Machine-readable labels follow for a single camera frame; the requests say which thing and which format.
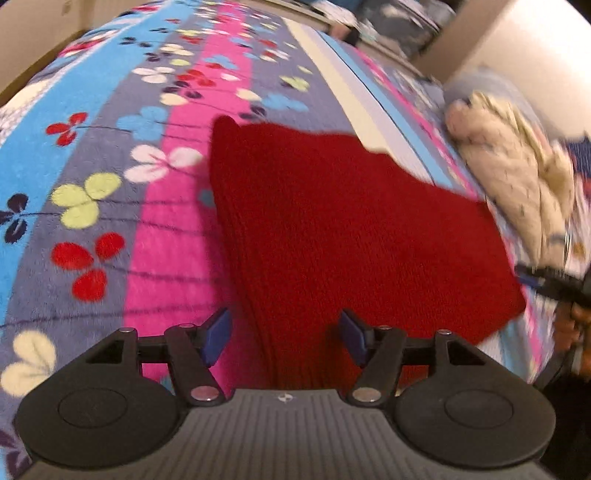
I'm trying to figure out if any light blue pillow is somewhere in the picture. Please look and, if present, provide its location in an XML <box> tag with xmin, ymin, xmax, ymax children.
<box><xmin>443</xmin><ymin>67</ymin><xmax>561</xmax><ymax>144</ymax></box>

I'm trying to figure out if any floral striped blanket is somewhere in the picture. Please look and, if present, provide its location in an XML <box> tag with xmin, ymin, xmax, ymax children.
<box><xmin>0</xmin><ymin>0</ymin><xmax>578</xmax><ymax>476</ymax></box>

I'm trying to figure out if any red knit garment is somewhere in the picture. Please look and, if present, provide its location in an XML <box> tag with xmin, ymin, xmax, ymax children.
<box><xmin>209</xmin><ymin>115</ymin><xmax>528</xmax><ymax>391</ymax></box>

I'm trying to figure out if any grey blue patterned cloth pile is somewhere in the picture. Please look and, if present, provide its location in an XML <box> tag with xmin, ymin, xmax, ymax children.
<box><xmin>309</xmin><ymin>0</ymin><xmax>458</xmax><ymax>47</ymax></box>

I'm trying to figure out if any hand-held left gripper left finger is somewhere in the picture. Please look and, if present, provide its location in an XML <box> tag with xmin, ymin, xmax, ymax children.
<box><xmin>85</xmin><ymin>307</ymin><xmax>233</xmax><ymax>408</ymax></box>

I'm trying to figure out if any cream patterned garment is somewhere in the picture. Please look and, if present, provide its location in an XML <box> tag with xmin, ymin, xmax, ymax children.
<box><xmin>445</xmin><ymin>91</ymin><xmax>577</xmax><ymax>264</ymax></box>

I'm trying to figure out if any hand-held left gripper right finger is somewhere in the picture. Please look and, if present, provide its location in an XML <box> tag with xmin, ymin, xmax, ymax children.
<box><xmin>338</xmin><ymin>308</ymin><xmax>488</xmax><ymax>408</ymax></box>

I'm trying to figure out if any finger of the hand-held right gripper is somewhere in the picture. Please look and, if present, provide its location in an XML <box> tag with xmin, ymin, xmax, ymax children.
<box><xmin>515</xmin><ymin>263</ymin><xmax>591</xmax><ymax>305</ymax></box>

